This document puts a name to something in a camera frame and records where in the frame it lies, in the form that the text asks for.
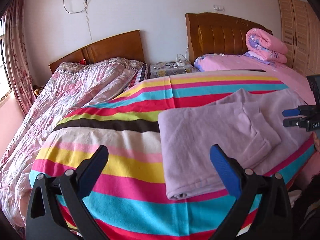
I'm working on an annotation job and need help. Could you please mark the floral nightstand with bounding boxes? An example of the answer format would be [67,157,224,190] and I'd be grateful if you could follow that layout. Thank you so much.
[150,63,199,79]

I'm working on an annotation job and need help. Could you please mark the pink floral quilt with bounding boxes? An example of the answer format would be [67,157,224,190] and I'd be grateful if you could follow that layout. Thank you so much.
[1,57,144,228]

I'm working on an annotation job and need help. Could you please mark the lilac knit pants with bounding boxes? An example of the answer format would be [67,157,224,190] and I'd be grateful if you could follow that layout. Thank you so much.
[158,89,310,200]

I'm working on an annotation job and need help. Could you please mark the white charger with cable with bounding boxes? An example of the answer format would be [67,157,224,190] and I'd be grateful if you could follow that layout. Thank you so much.
[175,46,189,73]

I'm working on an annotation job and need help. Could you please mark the red checked bed sheet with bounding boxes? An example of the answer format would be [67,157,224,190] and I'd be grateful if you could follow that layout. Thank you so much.
[126,63,150,89]

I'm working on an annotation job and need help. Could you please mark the eyeglasses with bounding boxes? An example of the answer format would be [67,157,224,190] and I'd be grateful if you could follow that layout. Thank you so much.
[153,61,177,69]

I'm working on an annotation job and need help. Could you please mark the white wall socket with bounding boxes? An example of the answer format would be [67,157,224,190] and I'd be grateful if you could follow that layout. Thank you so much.
[213,4,225,12]

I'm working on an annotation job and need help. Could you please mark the air conditioner cable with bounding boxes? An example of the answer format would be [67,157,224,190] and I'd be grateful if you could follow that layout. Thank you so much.
[62,0,93,42]

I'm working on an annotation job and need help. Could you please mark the dark wooden headboard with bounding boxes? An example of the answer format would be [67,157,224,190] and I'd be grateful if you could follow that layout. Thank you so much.
[185,12,272,62]

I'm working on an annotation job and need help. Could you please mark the window frame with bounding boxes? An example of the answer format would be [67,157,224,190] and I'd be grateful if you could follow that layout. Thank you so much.
[0,18,12,102]

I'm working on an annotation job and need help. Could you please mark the rainbow striped blanket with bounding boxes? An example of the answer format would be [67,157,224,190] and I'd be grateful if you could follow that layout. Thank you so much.
[28,69,316,240]

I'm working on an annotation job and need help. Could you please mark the light wooden headboard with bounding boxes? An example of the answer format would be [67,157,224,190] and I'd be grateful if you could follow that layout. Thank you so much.
[49,30,145,73]

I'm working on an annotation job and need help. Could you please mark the pink bed sheet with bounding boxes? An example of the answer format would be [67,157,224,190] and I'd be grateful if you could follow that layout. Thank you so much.
[194,54,315,105]

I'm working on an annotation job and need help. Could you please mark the pink floral curtain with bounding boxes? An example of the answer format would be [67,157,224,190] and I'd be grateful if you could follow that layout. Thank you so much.
[4,0,35,115]

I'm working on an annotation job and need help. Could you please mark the rolled pink floral duvet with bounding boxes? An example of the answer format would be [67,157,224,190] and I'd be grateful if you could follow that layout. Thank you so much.
[246,28,288,64]

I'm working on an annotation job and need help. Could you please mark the right hand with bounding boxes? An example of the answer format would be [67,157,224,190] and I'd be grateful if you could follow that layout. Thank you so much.
[312,132,320,152]

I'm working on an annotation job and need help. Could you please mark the light wooden wardrobe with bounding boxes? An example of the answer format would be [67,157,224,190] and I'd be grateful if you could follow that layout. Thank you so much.
[278,0,319,76]

